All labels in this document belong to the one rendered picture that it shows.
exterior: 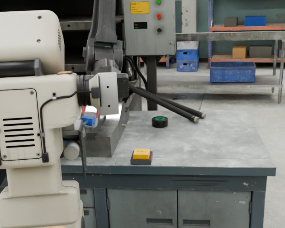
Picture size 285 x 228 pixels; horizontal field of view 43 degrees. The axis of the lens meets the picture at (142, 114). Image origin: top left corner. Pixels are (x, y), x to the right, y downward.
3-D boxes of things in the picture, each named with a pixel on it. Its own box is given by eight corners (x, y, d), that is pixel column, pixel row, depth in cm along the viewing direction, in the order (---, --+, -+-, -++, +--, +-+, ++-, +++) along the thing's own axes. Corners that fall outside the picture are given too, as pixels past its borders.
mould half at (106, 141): (111, 157, 147) (109, 125, 143) (49, 156, 150) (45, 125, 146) (129, 117, 194) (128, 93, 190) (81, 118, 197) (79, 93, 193)
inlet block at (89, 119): (88, 132, 135) (90, 118, 134) (75, 130, 135) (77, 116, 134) (97, 125, 148) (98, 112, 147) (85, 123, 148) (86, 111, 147)
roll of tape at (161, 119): (168, 127, 177) (168, 121, 176) (152, 128, 177) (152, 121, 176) (167, 122, 185) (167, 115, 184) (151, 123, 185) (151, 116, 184)
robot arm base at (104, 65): (83, 79, 96) (128, 77, 97) (83, 57, 100) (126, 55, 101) (86, 99, 103) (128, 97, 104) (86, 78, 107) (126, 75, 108)
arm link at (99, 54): (95, 64, 101) (114, 65, 102) (94, 38, 107) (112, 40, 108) (92, 85, 108) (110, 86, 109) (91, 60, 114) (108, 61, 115)
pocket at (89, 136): (97, 145, 146) (96, 136, 145) (83, 145, 146) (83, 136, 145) (99, 140, 150) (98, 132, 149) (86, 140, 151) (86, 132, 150)
